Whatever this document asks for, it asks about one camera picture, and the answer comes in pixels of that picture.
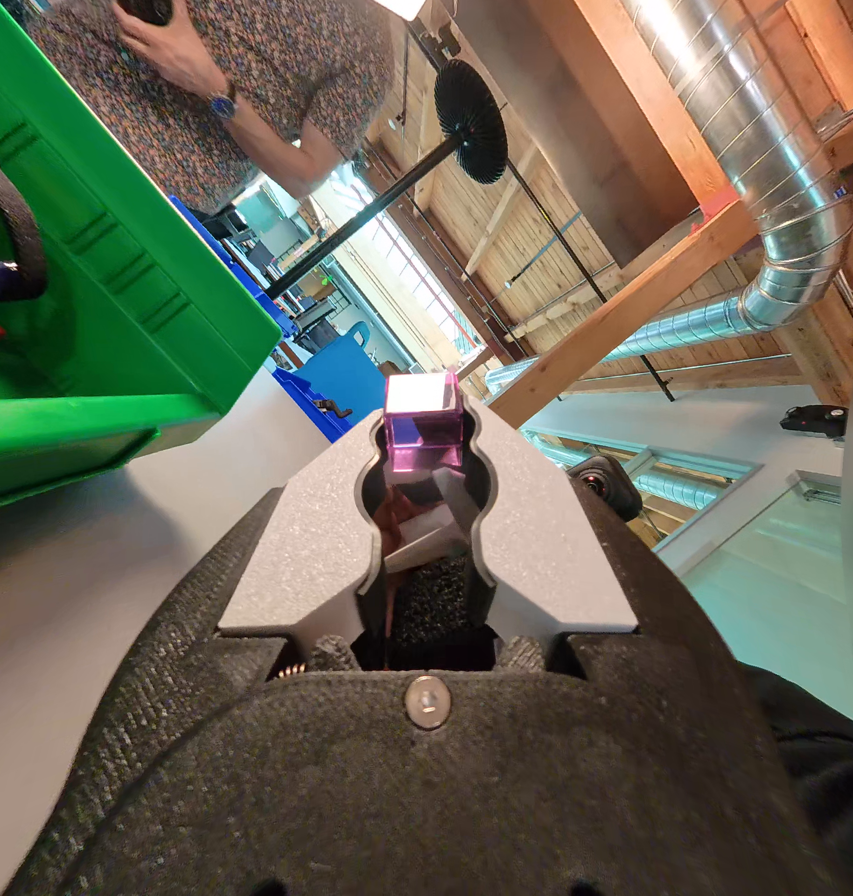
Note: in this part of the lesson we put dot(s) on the black round lamp stand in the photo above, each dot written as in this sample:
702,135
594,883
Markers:
471,123

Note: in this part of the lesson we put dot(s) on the black phone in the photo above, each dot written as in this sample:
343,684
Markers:
147,10

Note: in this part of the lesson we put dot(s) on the person's right forearm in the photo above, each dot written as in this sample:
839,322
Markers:
826,784

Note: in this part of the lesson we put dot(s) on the large silver air duct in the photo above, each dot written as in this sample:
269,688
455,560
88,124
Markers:
777,154

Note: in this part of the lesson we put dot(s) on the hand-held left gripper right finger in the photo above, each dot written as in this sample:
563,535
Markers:
553,560

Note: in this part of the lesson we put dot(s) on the purple transparent cube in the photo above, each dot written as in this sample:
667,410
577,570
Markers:
423,420

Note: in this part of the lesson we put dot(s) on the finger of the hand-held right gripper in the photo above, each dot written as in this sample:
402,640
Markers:
420,539
452,497

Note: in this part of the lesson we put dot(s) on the green plastic bin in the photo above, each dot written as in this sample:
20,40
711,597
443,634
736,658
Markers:
133,308

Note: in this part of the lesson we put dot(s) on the black wall speaker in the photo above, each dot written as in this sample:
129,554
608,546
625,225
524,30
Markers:
814,420

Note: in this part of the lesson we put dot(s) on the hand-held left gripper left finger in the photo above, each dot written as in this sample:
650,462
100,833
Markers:
301,560

